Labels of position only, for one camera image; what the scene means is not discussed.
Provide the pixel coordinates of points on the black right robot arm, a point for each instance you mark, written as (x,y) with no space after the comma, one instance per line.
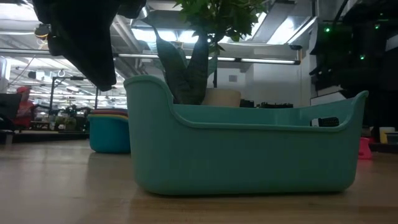
(367,77)

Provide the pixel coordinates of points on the snake plant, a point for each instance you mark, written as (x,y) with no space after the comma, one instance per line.
(186,81)

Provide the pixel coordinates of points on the black background device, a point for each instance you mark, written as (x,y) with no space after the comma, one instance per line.
(329,121)

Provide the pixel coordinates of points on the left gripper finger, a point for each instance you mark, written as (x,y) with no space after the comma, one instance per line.
(99,71)

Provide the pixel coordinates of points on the white cabinet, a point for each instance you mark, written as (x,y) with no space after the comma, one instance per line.
(326,98)

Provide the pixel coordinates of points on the pinkish red measuring cup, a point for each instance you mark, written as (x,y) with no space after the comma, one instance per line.
(364,151)

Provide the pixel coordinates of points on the long ceiling light tube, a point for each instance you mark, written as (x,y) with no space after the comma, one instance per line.
(264,61)

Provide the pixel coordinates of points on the pale background container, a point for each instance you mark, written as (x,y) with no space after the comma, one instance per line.
(385,133)

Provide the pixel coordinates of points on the dark monitor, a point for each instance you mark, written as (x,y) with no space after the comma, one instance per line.
(7,107)

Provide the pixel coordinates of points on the silver ventilation duct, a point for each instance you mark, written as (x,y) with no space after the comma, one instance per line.
(143,12)

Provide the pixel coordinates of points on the leafy green potted plant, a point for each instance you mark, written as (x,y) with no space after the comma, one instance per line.
(230,18)

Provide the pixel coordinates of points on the person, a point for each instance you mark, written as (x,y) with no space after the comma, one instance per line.
(25,109)

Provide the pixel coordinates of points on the large blue measuring cup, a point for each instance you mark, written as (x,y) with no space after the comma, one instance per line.
(109,137)

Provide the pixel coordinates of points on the teal plastic basket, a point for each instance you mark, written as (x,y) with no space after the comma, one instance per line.
(242,155)

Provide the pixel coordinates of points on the black equipment row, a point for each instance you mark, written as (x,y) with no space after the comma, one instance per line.
(273,105)

